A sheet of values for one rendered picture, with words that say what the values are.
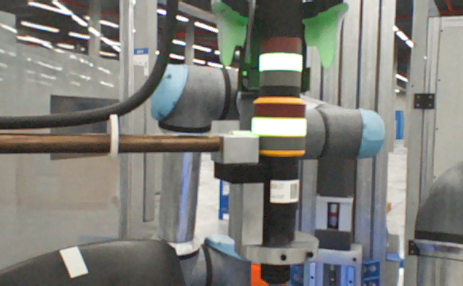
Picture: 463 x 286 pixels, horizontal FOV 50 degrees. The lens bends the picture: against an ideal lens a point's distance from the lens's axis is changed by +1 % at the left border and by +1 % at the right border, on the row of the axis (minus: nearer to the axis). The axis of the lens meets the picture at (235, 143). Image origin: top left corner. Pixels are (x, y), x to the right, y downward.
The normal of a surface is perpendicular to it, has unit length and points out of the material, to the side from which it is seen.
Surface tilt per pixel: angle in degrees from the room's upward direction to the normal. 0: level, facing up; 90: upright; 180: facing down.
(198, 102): 104
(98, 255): 39
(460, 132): 90
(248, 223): 90
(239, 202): 90
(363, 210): 90
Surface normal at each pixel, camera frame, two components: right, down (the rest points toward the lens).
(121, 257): 0.39, -0.76
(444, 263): -0.51, -0.22
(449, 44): -0.20, 0.05
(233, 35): 0.94, 0.11
